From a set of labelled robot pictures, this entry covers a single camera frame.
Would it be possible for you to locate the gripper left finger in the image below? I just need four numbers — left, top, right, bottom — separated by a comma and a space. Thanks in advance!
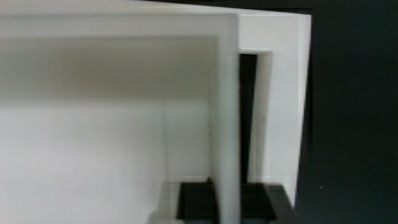
176, 181, 219, 224

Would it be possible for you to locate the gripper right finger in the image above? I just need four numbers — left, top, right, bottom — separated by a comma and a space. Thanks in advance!
242, 183, 301, 224

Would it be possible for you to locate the white drawer cabinet frame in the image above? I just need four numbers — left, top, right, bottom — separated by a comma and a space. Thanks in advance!
0, 0, 311, 224

